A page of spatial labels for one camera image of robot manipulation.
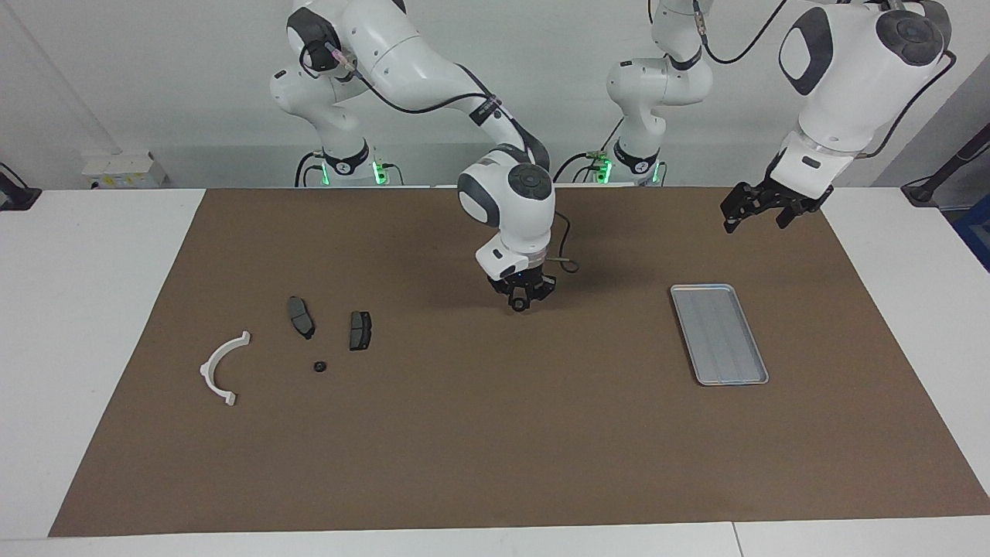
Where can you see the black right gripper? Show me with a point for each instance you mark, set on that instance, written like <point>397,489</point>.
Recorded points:
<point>522,282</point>

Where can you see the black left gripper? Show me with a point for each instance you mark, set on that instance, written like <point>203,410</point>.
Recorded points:
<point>773,195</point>

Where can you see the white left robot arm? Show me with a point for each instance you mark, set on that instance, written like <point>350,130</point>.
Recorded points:
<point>851,77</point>

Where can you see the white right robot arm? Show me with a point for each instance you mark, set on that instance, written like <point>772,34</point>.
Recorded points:
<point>418,70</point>

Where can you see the silver metal tray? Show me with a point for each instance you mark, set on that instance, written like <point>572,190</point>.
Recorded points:
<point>719,334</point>

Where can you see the brown table mat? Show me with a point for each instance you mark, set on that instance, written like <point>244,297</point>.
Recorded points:
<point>495,433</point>

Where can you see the short grey brake pad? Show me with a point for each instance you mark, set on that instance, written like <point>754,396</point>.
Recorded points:
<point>360,330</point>

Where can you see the black stand with pole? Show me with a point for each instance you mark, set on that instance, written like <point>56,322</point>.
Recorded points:
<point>940,182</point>

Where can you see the blue crate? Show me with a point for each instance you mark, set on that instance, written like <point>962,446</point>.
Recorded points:
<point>976,240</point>

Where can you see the long grey brake pad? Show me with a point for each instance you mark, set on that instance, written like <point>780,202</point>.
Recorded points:
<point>300,316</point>

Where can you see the white electrical box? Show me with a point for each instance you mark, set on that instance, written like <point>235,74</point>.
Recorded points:
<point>124,170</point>

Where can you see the white semicircular bracket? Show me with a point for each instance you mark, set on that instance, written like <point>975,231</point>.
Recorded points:
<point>205,373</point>

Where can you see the black clamp mount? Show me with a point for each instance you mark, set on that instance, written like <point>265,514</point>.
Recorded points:
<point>15,193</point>

